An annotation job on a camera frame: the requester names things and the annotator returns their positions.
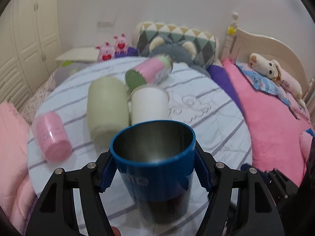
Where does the blue and black metal cup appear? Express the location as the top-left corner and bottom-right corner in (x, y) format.
(110, 120), (196, 224)

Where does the purple pillow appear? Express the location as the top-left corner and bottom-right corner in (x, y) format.
(207, 65), (244, 114)

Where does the white paper cup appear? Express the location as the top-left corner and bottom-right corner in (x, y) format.
(130, 84), (169, 125)

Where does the cream dog plush toy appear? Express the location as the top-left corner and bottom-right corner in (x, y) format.
(249, 53), (306, 109)

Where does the striped light blue tablecloth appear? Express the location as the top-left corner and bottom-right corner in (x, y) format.
(38, 57), (252, 235)

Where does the pink quilt at left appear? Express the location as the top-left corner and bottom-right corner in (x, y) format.
(0, 101), (35, 234)

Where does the left pink pig plush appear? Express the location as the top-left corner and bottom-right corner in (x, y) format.
(95, 41), (115, 62)

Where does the heart patterned sheet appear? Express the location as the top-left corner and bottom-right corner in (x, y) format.
(20, 71), (57, 125)

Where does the pink plastic cup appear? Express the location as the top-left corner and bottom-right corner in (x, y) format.
(31, 111), (72, 163)

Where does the pink can with green lid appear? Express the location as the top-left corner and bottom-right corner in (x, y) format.
(125, 54), (173, 91)

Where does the grey flower cushion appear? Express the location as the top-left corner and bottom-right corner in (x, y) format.
(54, 62), (94, 83)

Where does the cream wardrobe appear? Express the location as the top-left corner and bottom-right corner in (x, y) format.
(1, 0), (61, 110)

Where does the white bedside table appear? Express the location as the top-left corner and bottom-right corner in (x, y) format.
(55, 47), (99, 63)

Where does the cream wooden bed headboard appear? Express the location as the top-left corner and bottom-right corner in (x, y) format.
(220, 12), (314, 102)

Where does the diamond patterned cushion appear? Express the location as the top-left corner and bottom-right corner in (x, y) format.
(132, 21), (218, 69)

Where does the light green cup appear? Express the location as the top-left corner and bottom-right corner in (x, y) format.
(86, 76), (129, 147)

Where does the blue cartoon pillow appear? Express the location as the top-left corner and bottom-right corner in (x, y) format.
(235, 61), (290, 107)

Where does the pink blanket on bed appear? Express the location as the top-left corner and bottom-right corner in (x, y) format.
(221, 59), (313, 185)

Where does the pink pig plush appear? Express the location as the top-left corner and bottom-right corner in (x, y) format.
(114, 34), (129, 54)
(95, 41), (115, 62)

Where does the white wall socket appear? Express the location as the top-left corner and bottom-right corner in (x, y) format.
(97, 21), (115, 29)

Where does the grey bear plush cushion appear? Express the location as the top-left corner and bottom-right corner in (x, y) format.
(148, 36), (211, 78)

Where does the fingertip at bottom edge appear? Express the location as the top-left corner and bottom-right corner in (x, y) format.
(112, 226), (121, 236)

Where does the right pink pig plush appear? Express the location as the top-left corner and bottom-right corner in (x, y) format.
(114, 34), (129, 54)

